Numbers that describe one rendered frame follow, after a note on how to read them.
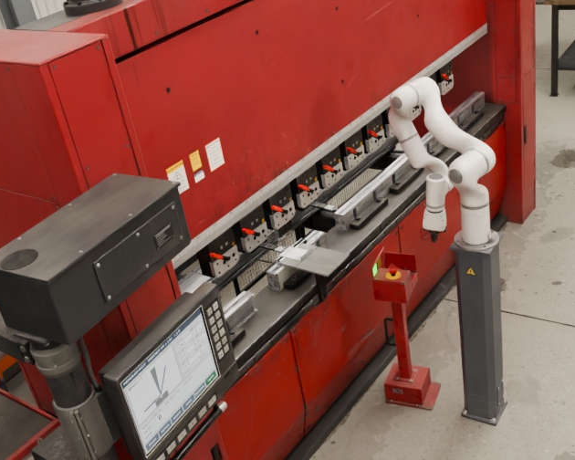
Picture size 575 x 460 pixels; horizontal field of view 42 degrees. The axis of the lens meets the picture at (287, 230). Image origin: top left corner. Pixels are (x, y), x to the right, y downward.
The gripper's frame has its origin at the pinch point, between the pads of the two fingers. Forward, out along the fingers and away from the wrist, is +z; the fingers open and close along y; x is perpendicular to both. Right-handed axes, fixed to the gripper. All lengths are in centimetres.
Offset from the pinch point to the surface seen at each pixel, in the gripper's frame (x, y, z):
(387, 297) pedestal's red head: -15.1, -18.3, 27.4
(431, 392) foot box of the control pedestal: -3, 1, 94
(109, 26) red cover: -99, -81, -125
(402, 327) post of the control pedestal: -8, -13, 50
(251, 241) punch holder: -57, -64, -22
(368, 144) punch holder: 37, -43, -25
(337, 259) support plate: -32.9, -35.5, -2.3
